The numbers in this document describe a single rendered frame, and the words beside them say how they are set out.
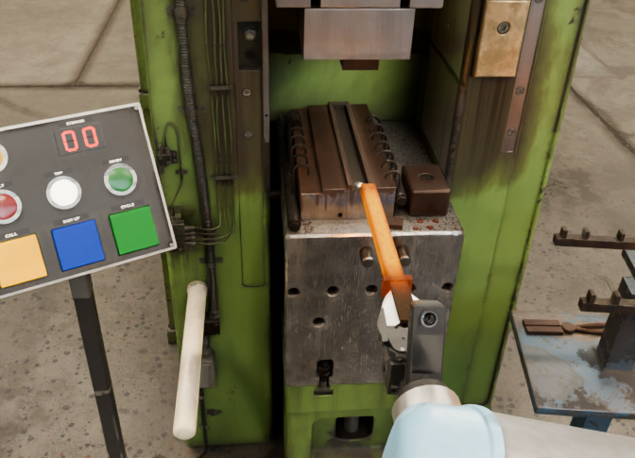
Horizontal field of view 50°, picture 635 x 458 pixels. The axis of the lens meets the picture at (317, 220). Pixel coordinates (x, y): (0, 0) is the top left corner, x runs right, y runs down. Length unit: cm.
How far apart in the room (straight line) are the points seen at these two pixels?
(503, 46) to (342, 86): 51
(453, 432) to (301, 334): 123
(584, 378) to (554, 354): 8
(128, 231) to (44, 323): 146
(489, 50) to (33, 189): 92
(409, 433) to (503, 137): 129
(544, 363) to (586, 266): 153
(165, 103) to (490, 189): 77
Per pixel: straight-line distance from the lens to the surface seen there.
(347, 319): 156
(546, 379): 156
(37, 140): 127
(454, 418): 37
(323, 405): 176
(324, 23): 127
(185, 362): 153
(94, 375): 164
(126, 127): 129
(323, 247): 143
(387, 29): 129
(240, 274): 171
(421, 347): 93
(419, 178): 152
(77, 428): 232
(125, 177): 128
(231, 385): 199
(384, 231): 118
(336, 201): 144
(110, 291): 278
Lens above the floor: 172
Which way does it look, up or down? 34 degrees down
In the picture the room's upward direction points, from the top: 2 degrees clockwise
